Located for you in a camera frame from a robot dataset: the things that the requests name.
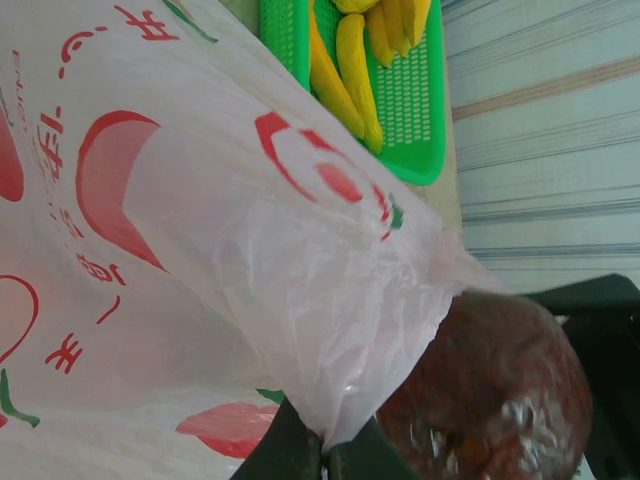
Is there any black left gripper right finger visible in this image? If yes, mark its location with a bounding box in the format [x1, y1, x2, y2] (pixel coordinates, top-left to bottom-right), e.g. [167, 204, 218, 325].
[326, 415, 420, 480]

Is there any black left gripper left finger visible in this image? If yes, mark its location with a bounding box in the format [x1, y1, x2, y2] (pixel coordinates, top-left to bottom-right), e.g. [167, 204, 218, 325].
[234, 396, 327, 480]

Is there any large dark red fake fruit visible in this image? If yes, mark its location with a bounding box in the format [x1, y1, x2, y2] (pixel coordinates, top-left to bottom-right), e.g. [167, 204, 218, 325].
[374, 292, 595, 480]

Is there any pink printed plastic bag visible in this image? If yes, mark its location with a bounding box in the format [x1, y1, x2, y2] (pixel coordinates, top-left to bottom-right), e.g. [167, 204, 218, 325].
[0, 0, 506, 480]

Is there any slim yellow fake banana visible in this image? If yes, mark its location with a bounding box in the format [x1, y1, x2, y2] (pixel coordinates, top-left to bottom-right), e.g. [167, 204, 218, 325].
[334, 13, 385, 155]

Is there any slim orange fake banana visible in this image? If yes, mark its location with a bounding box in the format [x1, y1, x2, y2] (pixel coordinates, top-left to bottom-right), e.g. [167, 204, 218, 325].
[307, 7, 374, 149]

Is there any round yellow fake fruit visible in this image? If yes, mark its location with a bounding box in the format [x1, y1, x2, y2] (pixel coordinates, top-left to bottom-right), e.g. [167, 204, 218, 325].
[332, 0, 382, 15]

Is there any green plastic basket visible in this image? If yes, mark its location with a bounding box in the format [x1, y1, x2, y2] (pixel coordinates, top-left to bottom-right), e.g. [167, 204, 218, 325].
[257, 0, 447, 188]

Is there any large curved yellow banana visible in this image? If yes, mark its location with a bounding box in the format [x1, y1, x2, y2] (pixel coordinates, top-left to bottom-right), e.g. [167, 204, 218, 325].
[363, 0, 434, 70]

